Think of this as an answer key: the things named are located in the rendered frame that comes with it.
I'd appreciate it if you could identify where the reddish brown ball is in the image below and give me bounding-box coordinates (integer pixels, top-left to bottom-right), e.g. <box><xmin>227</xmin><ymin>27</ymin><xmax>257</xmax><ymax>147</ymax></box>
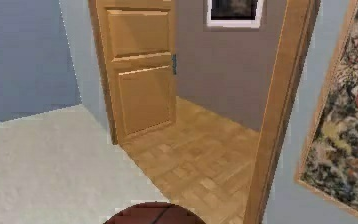
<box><xmin>103</xmin><ymin>201</ymin><xmax>207</xmax><ymax>224</ymax></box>

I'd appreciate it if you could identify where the brown panelled wooden door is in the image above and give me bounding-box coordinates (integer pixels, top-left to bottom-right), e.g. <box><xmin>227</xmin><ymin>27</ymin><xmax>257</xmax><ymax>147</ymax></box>
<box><xmin>88</xmin><ymin>0</ymin><xmax>178</xmax><ymax>146</ymax></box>

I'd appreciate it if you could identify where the white framed dark picture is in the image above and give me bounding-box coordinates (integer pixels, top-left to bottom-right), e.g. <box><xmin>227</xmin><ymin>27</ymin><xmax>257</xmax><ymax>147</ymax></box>
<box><xmin>206</xmin><ymin>0</ymin><xmax>265</xmax><ymax>29</ymax></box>

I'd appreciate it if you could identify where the wood framed abstract painting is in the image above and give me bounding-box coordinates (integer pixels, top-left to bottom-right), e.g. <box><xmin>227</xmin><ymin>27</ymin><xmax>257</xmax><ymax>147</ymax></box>
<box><xmin>295</xmin><ymin>0</ymin><xmax>358</xmax><ymax>223</ymax></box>

